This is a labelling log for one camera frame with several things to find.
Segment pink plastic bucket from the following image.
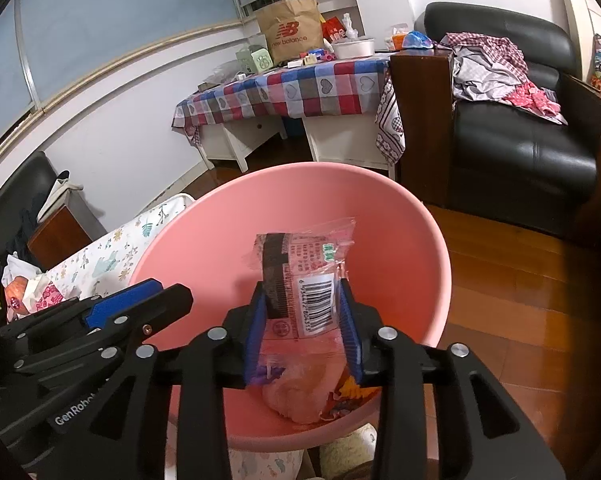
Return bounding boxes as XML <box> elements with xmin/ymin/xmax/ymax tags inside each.
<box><xmin>129</xmin><ymin>160</ymin><xmax>452</xmax><ymax>454</ymax></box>

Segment pink patterned wrapper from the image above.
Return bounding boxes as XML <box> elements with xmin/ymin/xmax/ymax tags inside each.
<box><xmin>34</xmin><ymin>282</ymin><xmax>64</xmax><ymax>312</ymax></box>

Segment white boards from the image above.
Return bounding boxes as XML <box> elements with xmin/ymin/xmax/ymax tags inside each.
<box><xmin>559</xmin><ymin>0</ymin><xmax>597</xmax><ymax>82</ymax></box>

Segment small boxes cluster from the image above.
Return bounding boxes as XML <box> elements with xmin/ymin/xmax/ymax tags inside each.
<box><xmin>288</xmin><ymin>48</ymin><xmax>334</xmax><ymax>67</ymax></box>

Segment clear plastic bag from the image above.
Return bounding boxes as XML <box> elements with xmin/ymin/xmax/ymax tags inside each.
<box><xmin>200</xmin><ymin>60</ymin><xmax>246</xmax><ymax>86</ymax></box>

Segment red orange printed wrapper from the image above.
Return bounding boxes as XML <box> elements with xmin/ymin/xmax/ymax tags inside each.
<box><xmin>320</xmin><ymin>374</ymin><xmax>377</xmax><ymax>422</ymax></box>

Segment red apple with sticker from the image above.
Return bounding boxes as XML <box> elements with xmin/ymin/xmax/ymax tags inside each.
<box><xmin>5</xmin><ymin>280</ymin><xmax>37</xmax><ymax>317</ymax></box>

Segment red snack packet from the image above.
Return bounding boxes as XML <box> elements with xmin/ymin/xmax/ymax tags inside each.
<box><xmin>323</xmin><ymin>16</ymin><xmax>347</xmax><ymax>44</ymax></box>

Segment window with grey blind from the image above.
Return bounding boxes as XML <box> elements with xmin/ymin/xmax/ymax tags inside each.
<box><xmin>0</xmin><ymin>0</ymin><xmax>345</xmax><ymax>161</ymax></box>

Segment white cloth bag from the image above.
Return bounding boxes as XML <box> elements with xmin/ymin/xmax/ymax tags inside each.
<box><xmin>37</xmin><ymin>170</ymin><xmax>84</xmax><ymax>224</ymax></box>

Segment white cloth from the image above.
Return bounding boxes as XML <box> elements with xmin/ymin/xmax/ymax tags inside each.
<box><xmin>2</xmin><ymin>254</ymin><xmax>47</xmax><ymax>287</ymax></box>

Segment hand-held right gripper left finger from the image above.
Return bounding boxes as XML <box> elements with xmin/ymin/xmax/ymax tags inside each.
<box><xmin>30</xmin><ymin>282</ymin><xmax>268</xmax><ymax>480</ymax></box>

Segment brown paper bag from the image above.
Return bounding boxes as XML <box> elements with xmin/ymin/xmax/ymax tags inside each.
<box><xmin>256</xmin><ymin>0</ymin><xmax>326</xmax><ymax>66</ymax></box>

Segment wooden armrest cabinet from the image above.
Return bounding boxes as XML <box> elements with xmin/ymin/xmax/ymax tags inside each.
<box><xmin>559</xmin><ymin>72</ymin><xmax>601</xmax><ymax>248</ymax></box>

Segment blue plastic bag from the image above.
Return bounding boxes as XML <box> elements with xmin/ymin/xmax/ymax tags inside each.
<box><xmin>403</xmin><ymin>31</ymin><xmax>435</xmax><ymax>50</ymax></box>

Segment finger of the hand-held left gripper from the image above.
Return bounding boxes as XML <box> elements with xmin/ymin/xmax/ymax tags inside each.
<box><xmin>14</xmin><ymin>283</ymin><xmax>194</xmax><ymax>377</ymax></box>
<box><xmin>0</xmin><ymin>279</ymin><xmax>164</xmax><ymax>342</ymax></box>

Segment pale yellow textured cloth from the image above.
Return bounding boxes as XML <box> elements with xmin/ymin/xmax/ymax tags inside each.
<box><xmin>320</xmin><ymin>422</ymin><xmax>381</xmax><ymax>480</ymax></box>

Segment mixed clothes pile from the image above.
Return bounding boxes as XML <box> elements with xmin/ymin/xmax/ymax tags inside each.
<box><xmin>439</xmin><ymin>31</ymin><xmax>569</xmax><ymax>126</ymax></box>

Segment wooden side table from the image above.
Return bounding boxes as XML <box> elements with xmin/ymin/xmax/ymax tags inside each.
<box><xmin>27</xmin><ymin>191</ymin><xmax>107</xmax><ymax>257</ymax></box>

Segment wide black leather armchair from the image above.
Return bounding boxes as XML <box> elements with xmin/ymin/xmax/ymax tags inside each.
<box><xmin>413</xmin><ymin>1</ymin><xmax>599</xmax><ymax>247</ymax></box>

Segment checkered tablecloth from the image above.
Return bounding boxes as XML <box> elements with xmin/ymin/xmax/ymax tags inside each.
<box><xmin>172</xmin><ymin>57</ymin><xmax>407</xmax><ymax>166</ymax></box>

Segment green box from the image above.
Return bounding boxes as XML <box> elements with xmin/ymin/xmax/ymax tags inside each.
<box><xmin>235</xmin><ymin>44</ymin><xmax>274</xmax><ymax>74</ymax></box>

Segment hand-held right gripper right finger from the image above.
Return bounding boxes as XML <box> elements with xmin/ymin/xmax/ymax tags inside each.
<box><xmin>337</xmin><ymin>282</ymin><xmax>567</xmax><ymax>480</ymax></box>

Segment white bowl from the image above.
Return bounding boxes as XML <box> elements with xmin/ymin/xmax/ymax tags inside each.
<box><xmin>333</xmin><ymin>37</ymin><xmax>377</xmax><ymax>60</ymax></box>

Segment clear pink barcode wrapper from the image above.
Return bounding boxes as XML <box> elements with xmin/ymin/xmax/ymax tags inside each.
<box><xmin>244</xmin><ymin>217</ymin><xmax>362</xmax><ymax>343</ymax></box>

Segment orange packet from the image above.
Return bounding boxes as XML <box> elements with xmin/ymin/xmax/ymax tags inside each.
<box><xmin>385</xmin><ymin>24</ymin><xmax>412</xmax><ymax>51</ymax></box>

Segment tall wooden side cabinet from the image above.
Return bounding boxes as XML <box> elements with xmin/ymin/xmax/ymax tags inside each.
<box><xmin>389</xmin><ymin>50</ymin><xmax>457</xmax><ymax>207</ymax></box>

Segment white desk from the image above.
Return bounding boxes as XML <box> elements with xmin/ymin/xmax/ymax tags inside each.
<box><xmin>197</xmin><ymin>114</ymin><xmax>399</xmax><ymax>182</ymax></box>

